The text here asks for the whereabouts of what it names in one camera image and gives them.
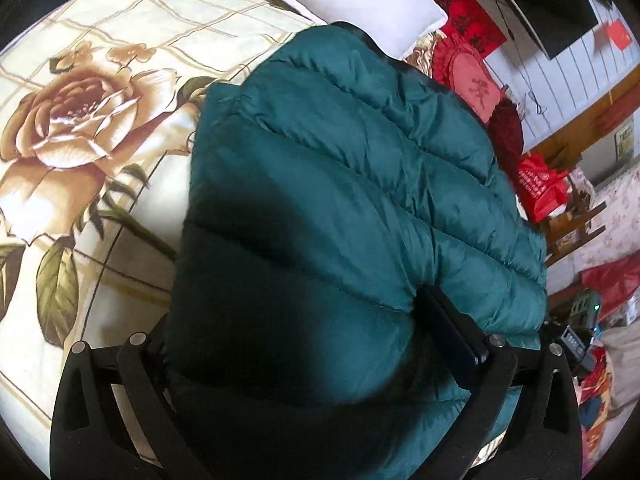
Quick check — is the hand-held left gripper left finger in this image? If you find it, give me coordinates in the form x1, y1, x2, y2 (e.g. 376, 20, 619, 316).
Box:
49, 312, 213, 480

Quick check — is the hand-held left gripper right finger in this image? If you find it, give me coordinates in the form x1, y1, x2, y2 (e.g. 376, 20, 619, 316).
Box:
416, 285, 586, 480

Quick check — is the green puffer jacket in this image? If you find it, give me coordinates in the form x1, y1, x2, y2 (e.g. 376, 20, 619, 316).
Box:
167, 21, 548, 480

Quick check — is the red cloth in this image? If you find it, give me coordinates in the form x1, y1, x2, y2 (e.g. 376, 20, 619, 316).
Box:
580, 254, 640, 321

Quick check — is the wooden chair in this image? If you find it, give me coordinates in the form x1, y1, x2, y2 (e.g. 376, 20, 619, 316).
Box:
542, 180, 608, 267

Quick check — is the pink floral cloth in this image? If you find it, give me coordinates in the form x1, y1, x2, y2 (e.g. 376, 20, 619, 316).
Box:
570, 167, 640, 281

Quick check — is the red plastic bag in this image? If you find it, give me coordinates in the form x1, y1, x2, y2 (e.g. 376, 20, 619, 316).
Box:
515, 154, 572, 223

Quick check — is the floral cream blanket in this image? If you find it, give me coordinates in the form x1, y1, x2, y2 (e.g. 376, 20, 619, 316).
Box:
0, 0, 506, 480

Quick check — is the dark red cushion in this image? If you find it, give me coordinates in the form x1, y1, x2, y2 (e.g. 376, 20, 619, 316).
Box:
487, 97, 525, 186

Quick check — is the round pink-red cushion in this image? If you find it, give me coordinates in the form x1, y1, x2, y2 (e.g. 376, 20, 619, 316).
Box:
431, 35, 503, 126

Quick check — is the red envelope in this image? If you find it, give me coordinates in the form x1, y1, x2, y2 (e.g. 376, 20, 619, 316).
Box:
607, 21, 634, 52

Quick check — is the black television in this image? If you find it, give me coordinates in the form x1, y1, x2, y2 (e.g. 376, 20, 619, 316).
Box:
482, 0, 600, 61

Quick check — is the red wall banner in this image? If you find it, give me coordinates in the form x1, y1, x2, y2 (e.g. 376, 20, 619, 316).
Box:
407, 0, 506, 56

